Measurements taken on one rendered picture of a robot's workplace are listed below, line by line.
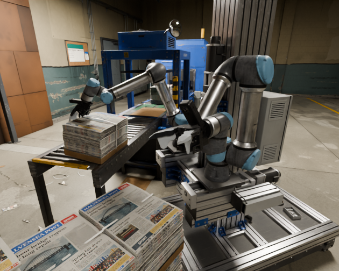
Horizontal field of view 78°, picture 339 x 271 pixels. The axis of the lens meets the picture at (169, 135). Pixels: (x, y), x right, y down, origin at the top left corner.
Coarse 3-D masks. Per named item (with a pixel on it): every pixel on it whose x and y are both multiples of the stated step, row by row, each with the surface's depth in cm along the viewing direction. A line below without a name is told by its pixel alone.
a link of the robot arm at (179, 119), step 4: (176, 116) 156; (180, 116) 156; (184, 116) 157; (172, 120) 162; (176, 120) 153; (180, 120) 152; (184, 120) 152; (172, 124) 163; (176, 124) 154; (180, 124) 152
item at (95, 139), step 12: (72, 120) 142; (84, 120) 144; (72, 132) 135; (84, 132) 132; (96, 132) 129; (108, 132) 137; (72, 144) 137; (84, 144) 134; (96, 144) 131; (108, 144) 139; (96, 156) 135
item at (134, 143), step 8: (160, 120) 243; (144, 128) 209; (152, 128) 219; (136, 136) 187; (144, 136) 198; (128, 144) 169; (136, 144) 181; (120, 152) 154; (128, 152) 167; (112, 160) 144; (120, 160) 155; (96, 168) 132; (104, 168) 135; (112, 168) 145; (96, 176) 130; (104, 176) 136; (96, 184) 132
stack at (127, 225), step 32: (128, 192) 103; (64, 224) 83; (96, 224) 84; (128, 224) 83; (160, 224) 83; (32, 256) 69; (64, 256) 69; (96, 256) 69; (128, 256) 70; (160, 256) 83
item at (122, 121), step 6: (90, 114) 159; (96, 114) 160; (102, 114) 162; (108, 114) 163; (108, 120) 150; (114, 120) 151; (120, 120) 152; (126, 120) 161; (120, 126) 152; (126, 126) 161; (120, 132) 153; (126, 132) 163; (120, 138) 155; (126, 138) 166; (120, 144) 157
